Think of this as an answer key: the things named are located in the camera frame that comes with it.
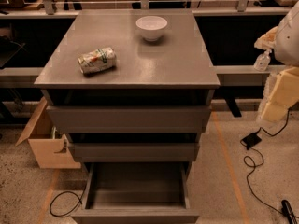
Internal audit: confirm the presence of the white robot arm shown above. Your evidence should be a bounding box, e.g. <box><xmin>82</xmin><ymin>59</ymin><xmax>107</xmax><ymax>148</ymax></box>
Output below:
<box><xmin>254</xmin><ymin>2</ymin><xmax>299</xmax><ymax>126</ymax></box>

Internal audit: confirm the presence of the black power strip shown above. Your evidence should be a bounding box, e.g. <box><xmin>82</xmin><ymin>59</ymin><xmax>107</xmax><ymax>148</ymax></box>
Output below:
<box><xmin>281</xmin><ymin>200</ymin><xmax>298</xmax><ymax>224</ymax></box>

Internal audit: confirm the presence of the black power adapter brick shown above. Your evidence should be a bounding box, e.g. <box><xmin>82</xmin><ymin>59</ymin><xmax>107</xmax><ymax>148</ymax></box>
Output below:
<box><xmin>241</xmin><ymin>133</ymin><xmax>262</xmax><ymax>150</ymax></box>

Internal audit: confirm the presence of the clear sanitizer pump bottle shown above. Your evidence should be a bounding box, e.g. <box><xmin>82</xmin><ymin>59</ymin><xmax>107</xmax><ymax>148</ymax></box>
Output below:
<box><xmin>253</xmin><ymin>49</ymin><xmax>271</xmax><ymax>72</ymax></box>

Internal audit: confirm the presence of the open cardboard box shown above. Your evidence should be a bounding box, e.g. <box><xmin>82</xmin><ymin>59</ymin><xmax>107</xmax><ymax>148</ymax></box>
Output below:
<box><xmin>16</xmin><ymin>98</ymin><xmax>81</xmax><ymax>169</ymax></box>

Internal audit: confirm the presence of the grey top drawer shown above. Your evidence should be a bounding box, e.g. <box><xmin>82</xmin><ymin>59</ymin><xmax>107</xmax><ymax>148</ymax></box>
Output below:
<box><xmin>47</xmin><ymin>106</ymin><xmax>211</xmax><ymax>133</ymax></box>

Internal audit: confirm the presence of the grey shelf rail behind cabinet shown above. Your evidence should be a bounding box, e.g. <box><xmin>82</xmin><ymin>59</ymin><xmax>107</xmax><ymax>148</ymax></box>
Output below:
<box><xmin>0</xmin><ymin>65</ymin><xmax>285</xmax><ymax>88</ymax></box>

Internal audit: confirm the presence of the grey middle drawer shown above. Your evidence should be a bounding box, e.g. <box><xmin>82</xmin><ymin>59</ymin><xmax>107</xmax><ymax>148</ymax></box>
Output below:
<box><xmin>68</xmin><ymin>143</ymin><xmax>199</xmax><ymax>162</ymax></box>

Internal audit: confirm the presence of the open grey bottom drawer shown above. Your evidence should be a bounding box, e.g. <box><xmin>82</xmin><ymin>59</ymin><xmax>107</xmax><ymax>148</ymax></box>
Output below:
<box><xmin>71</xmin><ymin>162</ymin><xmax>199</xmax><ymax>224</ymax></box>

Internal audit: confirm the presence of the white ceramic bowl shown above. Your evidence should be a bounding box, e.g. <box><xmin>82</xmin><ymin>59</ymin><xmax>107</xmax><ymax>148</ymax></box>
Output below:
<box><xmin>135</xmin><ymin>16</ymin><xmax>168</xmax><ymax>41</ymax></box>

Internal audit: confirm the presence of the grey drawer cabinet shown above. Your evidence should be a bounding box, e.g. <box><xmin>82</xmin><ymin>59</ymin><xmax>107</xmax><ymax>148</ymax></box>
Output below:
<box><xmin>33</xmin><ymin>8</ymin><xmax>221</xmax><ymax>172</ymax></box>

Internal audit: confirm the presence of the crushed 7up soda can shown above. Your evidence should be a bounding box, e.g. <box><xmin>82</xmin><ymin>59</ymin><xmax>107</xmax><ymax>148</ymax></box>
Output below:
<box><xmin>78</xmin><ymin>47</ymin><xmax>117</xmax><ymax>75</ymax></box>

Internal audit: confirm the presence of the black cable on left floor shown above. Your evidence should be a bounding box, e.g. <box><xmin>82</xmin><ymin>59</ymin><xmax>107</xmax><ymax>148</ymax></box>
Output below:
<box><xmin>49</xmin><ymin>189</ymin><xmax>87</xmax><ymax>218</ymax></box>

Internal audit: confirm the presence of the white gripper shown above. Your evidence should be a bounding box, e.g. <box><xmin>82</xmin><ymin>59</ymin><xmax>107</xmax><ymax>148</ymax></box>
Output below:
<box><xmin>254</xmin><ymin>26</ymin><xmax>299</xmax><ymax>123</ymax></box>

